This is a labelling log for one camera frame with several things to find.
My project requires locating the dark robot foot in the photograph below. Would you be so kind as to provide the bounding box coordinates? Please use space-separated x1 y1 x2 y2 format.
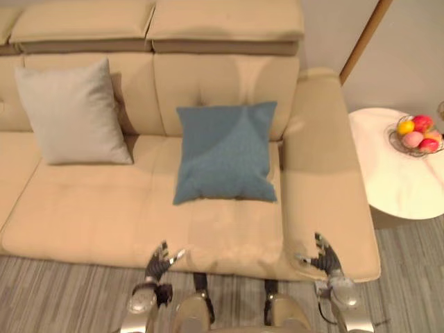
192 273 210 296
264 278 279 300

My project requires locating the robot right leg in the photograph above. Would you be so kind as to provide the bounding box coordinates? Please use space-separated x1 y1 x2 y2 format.
264 294 312 333

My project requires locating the dark robot right foot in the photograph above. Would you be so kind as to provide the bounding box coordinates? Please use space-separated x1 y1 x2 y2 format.
264 278 279 300

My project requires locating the beige leather sofa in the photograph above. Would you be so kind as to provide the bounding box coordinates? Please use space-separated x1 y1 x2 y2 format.
0 0 381 282

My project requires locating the dark robot left foot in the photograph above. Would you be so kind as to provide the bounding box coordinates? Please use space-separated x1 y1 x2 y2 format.
192 273 210 296

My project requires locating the robot left leg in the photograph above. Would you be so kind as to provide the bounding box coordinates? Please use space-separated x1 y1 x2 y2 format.
175 293 216 333

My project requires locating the large red apple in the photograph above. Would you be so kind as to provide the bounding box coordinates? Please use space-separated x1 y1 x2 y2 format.
412 114 435 133

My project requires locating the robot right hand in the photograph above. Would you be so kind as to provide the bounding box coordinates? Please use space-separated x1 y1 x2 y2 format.
294 232 343 278

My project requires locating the two-tier wire fruit basket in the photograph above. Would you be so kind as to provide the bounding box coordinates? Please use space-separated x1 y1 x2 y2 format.
387 102 444 160

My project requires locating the wooden wall trim strip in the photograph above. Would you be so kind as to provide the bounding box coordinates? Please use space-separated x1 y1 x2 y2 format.
339 0 393 86

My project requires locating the red and yellow apple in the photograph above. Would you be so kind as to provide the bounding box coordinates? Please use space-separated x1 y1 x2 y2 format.
418 137 440 154

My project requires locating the pink peach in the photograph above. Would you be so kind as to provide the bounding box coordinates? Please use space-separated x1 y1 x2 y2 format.
402 131 425 150

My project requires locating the grey fabric cushion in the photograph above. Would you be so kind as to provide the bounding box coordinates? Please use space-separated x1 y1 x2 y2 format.
14 57 134 166

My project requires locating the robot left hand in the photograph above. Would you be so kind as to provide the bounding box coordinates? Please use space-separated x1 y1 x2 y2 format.
145 238 187 279

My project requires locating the teal fabric cushion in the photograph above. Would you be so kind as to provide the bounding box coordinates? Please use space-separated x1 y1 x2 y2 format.
172 101 279 206

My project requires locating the round white marble side table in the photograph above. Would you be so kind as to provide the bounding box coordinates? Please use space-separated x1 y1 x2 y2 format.
348 107 444 221

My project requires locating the robot leg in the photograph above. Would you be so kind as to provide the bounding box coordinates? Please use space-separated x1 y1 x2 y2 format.
175 293 216 333
264 294 312 333

